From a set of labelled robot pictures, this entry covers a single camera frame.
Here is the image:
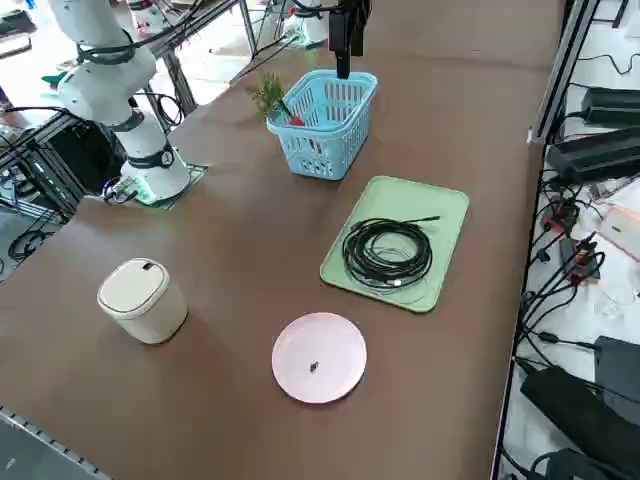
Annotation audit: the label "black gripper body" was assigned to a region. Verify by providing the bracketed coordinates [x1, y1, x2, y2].
[328, 0, 354, 55]

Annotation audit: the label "orange toy carrot green leaves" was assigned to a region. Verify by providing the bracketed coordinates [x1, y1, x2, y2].
[244, 71, 307, 129]

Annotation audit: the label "blue plastic basket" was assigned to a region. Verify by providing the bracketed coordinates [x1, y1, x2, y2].
[265, 69, 379, 181]

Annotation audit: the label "green tray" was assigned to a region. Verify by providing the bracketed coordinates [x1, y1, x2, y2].
[319, 174, 471, 315]

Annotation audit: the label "pink plate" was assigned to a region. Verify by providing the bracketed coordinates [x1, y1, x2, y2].
[271, 312, 368, 405]

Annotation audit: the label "small white red device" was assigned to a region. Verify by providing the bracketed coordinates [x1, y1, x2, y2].
[127, 0, 166, 36]

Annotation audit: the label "orange black connector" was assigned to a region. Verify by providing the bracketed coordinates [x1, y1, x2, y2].
[567, 239, 606, 286]
[542, 197, 581, 234]

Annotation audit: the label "black power adapter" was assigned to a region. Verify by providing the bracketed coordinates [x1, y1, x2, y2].
[579, 87, 640, 129]
[519, 364, 640, 474]
[594, 335, 640, 416]
[544, 127, 640, 184]

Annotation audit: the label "black metal rack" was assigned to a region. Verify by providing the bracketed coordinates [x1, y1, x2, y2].
[0, 107, 126, 226]

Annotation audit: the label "cream lidded bin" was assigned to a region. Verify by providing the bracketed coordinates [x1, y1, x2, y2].
[96, 257, 190, 345]

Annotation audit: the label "white pink box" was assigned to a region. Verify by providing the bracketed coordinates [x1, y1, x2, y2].
[597, 203, 640, 262]

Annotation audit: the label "aluminium frame leg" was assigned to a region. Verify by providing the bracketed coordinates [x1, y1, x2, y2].
[238, 0, 260, 60]
[162, 49, 199, 119]

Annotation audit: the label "coiled black cable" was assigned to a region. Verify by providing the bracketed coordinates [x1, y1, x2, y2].
[342, 214, 442, 291]

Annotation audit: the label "aluminium camera post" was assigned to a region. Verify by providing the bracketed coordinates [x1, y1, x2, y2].
[527, 0, 601, 146]

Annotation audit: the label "aluminium table edge rail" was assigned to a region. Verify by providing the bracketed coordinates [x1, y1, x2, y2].
[0, 404, 114, 480]

